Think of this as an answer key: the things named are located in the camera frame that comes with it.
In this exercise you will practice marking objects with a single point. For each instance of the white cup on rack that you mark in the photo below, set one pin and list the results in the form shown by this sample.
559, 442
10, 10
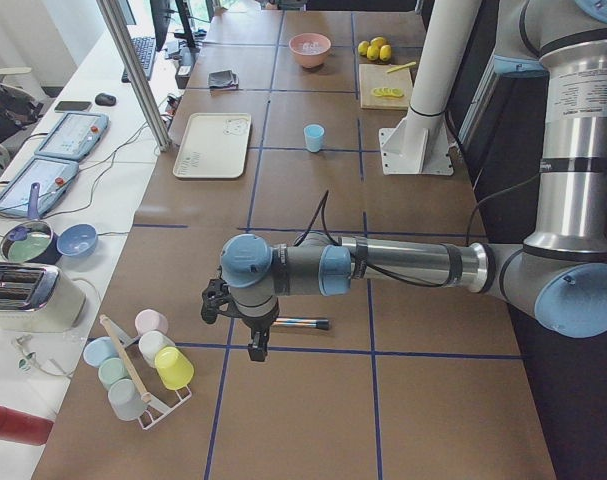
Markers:
151, 343

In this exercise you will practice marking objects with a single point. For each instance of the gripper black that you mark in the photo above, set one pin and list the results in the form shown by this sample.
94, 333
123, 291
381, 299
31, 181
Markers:
258, 325

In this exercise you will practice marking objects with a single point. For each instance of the grey folded cloth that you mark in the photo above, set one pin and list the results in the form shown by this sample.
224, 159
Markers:
222, 80

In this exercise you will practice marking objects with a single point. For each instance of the steel muddler black tip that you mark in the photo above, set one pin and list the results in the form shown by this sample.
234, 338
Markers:
319, 324

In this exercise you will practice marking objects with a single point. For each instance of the near teach pendant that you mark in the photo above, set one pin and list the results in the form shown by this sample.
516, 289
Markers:
54, 175

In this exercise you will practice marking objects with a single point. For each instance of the grey cup on rack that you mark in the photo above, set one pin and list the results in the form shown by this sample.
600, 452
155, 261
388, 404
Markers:
125, 400

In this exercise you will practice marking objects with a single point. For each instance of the green cup on rack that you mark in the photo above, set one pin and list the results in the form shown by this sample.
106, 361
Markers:
110, 371

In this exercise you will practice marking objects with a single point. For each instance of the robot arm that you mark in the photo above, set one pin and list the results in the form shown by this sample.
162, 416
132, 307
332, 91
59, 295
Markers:
557, 275

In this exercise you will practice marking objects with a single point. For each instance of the yellow lemon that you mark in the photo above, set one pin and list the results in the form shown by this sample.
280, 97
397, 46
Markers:
378, 42
385, 53
363, 47

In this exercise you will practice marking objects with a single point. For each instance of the lemon slices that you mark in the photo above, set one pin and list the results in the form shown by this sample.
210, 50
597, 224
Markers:
387, 92

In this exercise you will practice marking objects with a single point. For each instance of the yellow plastic knife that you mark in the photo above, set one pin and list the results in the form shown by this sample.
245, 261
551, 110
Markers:
401, 67

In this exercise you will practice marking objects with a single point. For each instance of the wooden cutting board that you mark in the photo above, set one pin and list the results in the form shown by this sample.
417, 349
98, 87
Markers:
371, 76

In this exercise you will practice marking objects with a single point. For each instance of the pink bowl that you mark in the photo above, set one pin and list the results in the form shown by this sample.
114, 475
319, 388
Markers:
310, 50

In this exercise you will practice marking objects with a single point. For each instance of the aluminium frame post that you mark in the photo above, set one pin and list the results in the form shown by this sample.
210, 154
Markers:
115, 22

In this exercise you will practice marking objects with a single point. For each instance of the white pillar mount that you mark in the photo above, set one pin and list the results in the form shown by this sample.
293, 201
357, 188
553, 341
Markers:
418, 145

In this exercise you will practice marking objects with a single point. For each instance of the blue cup on rack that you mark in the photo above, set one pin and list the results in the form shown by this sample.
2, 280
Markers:
98, 351

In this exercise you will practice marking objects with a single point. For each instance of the blue saucepan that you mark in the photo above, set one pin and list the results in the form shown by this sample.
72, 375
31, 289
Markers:
33, 241

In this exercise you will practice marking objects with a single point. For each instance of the yellow cup on rack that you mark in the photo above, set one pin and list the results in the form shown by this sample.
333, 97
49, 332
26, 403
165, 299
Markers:
174, 368

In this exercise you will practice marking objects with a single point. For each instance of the black smartphone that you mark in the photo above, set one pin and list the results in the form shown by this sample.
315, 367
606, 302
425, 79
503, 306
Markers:
70, 106

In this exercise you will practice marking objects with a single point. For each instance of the black computer mouse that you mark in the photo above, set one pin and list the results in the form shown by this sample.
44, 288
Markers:
105, 99

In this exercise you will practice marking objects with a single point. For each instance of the teach pendant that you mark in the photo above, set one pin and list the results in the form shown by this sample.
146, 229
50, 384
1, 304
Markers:
54, 175
74, 136

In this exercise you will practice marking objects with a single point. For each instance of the red bottle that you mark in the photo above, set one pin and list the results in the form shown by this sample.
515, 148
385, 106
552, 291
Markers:
20, 427

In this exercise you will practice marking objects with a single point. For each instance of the white wire cup rack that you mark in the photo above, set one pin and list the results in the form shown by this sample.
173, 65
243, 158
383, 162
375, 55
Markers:
157, 408

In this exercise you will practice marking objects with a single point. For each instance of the cream bear tray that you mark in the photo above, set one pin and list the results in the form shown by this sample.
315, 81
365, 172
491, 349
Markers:
214, 146

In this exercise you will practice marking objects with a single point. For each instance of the computer monitor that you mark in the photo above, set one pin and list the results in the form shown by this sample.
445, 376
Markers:
161, 13

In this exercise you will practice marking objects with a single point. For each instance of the far teach pendant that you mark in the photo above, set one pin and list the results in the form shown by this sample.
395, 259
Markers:
74, 136

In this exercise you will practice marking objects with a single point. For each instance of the pink cup on rack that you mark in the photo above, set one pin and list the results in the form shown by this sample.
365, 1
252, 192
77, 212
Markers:
150, 320

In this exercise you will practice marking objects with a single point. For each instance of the blue bowl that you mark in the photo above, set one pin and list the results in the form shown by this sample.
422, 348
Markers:
78, 241

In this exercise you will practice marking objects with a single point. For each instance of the black keyboard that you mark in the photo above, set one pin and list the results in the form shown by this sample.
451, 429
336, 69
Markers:
145, 49

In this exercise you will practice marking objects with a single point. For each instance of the light blue plastic cup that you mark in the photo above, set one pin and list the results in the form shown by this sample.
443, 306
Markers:
314, 137

